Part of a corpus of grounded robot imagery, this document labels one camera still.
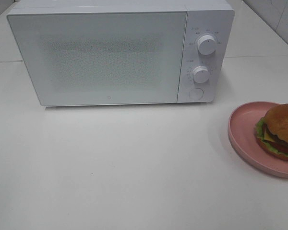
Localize round white door button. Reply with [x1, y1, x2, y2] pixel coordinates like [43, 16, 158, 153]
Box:
[189, 88, 204, 101]

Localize white timer knob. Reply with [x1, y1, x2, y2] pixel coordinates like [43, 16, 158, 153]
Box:
[192, 66, 210, 84]

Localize white microwave door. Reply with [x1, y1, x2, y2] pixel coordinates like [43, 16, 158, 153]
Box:
[8, 12, 187, 106]

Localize pink round plate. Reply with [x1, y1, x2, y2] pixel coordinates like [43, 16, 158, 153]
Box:
[228, 102, 288, 179]

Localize burger with lettuce and cheese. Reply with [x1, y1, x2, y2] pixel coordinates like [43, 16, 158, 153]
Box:
[255, 103, 288, 161]

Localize white microwave oven body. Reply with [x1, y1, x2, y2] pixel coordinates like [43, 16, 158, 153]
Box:
[7, 0, 235, 103]

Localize upper white power knob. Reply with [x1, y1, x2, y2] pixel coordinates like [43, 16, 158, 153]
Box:
[197, 34, 216, 55]

